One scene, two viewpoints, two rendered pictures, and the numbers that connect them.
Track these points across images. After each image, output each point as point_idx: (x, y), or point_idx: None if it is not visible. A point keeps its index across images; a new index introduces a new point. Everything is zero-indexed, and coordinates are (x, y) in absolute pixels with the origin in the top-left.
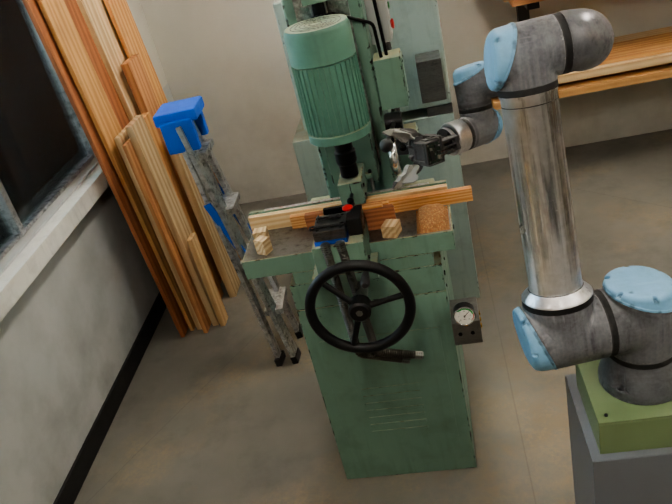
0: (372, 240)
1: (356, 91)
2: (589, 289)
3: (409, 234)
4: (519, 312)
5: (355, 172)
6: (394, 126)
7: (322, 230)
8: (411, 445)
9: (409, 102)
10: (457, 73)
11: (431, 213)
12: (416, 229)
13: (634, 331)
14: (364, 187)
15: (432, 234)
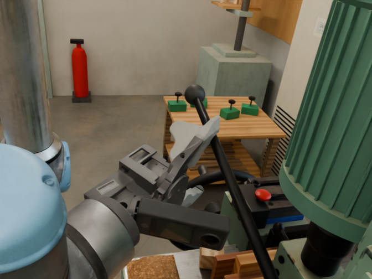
0: (233, 248)
1: (307, 84)
2: (4, 138)
3: (184, 256)
4: (66, 145)
5: (303, 248)
6: (254, 250)
7: (273, 178)
8: None
9: None
10: (42, 160)
11: (154, 264)
12: (176, 267)
13: None
14: (284, 273)
15: (150, 255)
